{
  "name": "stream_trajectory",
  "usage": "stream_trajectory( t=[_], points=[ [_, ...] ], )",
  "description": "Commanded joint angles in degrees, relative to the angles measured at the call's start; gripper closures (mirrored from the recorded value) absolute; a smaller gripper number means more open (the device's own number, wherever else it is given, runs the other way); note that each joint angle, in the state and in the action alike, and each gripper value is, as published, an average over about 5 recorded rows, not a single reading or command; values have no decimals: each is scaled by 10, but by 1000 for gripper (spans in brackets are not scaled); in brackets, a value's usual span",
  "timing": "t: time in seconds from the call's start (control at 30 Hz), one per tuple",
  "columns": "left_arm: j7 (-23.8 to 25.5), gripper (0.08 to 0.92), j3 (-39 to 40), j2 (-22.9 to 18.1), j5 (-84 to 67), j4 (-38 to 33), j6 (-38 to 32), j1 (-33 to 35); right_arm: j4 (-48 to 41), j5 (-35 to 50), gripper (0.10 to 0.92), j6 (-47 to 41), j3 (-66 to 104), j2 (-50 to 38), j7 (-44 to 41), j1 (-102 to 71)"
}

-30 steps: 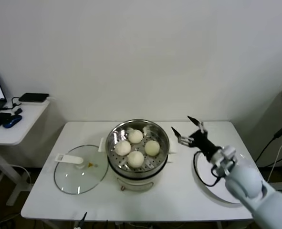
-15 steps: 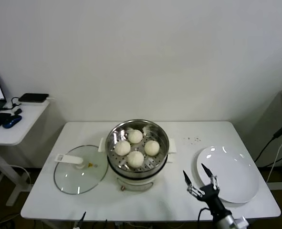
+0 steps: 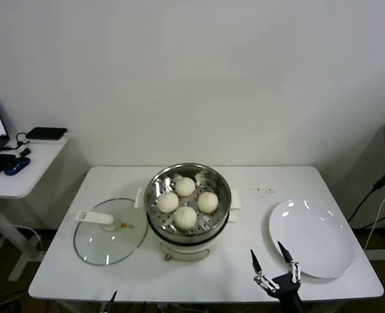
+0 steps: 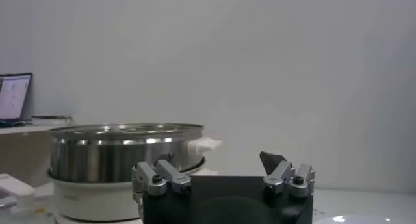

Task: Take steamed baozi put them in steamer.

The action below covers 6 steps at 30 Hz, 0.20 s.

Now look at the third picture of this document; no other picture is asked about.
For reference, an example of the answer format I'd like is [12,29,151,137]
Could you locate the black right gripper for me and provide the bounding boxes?
[250,240,306,313]

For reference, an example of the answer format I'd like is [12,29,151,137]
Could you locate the white steamed baozi bun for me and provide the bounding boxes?
[175,177,196,198]
[156,192,179,213]
[197,191,220,215]
[173,205,198,229]

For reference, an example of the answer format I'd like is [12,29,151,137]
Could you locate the stainless steel steamer basket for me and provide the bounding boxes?
[145,162,231,238]

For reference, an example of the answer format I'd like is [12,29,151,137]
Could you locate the large white plate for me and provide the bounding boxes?
[268,199,355,278]

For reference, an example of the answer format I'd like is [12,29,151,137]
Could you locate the dark crumbs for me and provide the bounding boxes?
[250,186,274,198]

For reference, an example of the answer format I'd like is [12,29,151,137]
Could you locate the white stand foot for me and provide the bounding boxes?
[363,233,385,260]

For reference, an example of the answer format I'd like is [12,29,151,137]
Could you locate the white side desk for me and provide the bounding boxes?
[0,136,69,283]

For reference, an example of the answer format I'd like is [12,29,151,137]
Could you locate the blue computer mouse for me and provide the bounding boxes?
[2,156,31,175]

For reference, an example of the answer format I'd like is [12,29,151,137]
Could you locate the flat black box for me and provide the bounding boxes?
[25,127,68,141]

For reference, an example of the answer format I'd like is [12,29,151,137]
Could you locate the glass lid with white handle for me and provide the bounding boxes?
[72,197,149,267]

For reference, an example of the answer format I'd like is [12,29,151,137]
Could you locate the white floor cable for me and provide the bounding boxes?
[16,224,45,254]

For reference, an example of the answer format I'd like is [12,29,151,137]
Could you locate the long white cable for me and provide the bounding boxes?
[364,169,385,251]

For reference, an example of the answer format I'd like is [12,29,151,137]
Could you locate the black power cable with plug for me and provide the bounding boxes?
[347,166,385,223]

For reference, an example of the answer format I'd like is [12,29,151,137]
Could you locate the short black cable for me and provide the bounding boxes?
[15,132,31,150]

